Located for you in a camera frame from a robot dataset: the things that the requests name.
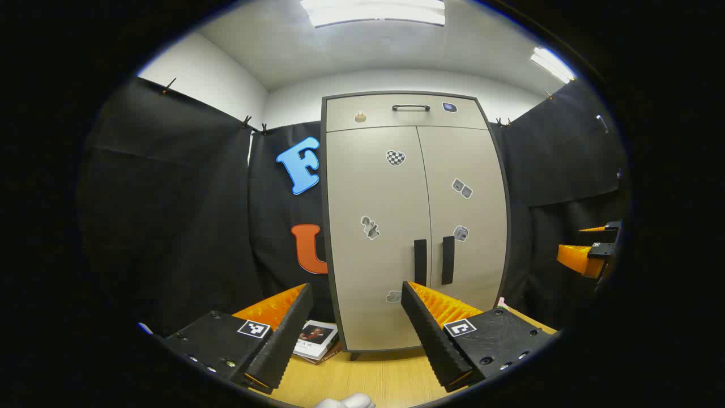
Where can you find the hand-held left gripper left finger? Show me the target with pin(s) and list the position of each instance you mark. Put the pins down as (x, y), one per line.
(283, 334)

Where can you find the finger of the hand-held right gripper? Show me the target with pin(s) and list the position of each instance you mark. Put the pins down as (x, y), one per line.
(613, 226)
(578, 258)

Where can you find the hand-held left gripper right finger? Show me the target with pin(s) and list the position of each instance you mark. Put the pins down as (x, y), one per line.
(433, 340)

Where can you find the grey cabinet door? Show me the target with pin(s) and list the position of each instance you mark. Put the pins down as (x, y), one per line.
(478, 255)
(368, 187)

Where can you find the grey double-door shoe cabinet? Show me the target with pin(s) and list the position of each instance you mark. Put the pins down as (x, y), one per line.
(324, 181)

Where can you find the grey cabinet drawer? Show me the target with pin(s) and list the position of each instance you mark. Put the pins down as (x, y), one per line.
(430, 119)

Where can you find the silver metal bar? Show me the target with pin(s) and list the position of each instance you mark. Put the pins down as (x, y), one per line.
(602, 123)

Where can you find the ceiling light panel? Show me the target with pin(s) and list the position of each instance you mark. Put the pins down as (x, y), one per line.
(374, 11)
(552, 64)

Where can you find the black backdrop cloth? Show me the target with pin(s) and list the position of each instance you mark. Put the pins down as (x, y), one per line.
(170, 198)

